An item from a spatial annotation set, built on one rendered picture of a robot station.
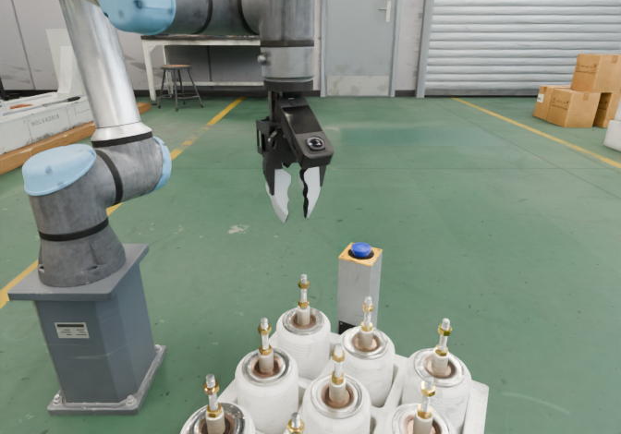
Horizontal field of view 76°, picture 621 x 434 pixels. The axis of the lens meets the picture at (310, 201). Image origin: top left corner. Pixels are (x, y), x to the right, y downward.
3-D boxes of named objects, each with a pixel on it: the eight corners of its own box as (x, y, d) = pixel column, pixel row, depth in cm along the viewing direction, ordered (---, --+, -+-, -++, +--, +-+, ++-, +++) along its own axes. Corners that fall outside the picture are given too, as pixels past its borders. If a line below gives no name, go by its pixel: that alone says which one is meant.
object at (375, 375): (332, 399, 77) (334, 323, 70) (382, 399, 77) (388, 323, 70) (335, 446, 68) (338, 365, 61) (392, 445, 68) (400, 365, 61)
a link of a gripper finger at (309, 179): (309, 202, 69) (301, 151, 65) (325, 214, 64) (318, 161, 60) (293, 208, 68) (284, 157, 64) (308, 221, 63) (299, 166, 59)
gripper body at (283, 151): (298, 150, 67) (298, 76, 62) (322, 164, 59) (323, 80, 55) (255, 156, 63) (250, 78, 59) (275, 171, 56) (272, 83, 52)
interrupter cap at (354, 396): (360, 426, 52) (361, 422, 52) (304, 415, 53) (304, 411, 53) (366, 380, 59) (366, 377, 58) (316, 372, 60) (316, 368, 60)
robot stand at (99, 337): (46, 415, 82) (5, 293, 70) (92, 349, 99) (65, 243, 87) (137, 415, 82) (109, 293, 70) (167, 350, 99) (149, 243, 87)
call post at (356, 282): (334, 376, 91) (337, 258, 79) (346, 355, 97) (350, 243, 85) (363, 387, 88) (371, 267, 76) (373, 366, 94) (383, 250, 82)
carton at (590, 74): (619, 92, 338) (630, 54, 326) (591, 92, 337) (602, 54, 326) (595, 88, 365) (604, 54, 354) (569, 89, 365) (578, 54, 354)
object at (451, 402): (444, 423, 72) (457, 344, 65) (464, 477, 63) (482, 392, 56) (391, 424, 72) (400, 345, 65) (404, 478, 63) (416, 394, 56)
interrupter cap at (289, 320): (285, 307, 75) (285, 305, 74) (325, 310, 74) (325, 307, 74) (279, 335, 68) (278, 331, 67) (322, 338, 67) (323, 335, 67)
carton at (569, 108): (591, 127, 349) (601, 92, 337) (564, 127, 349) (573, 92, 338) (572, 121, 376) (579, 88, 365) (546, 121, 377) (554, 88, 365)
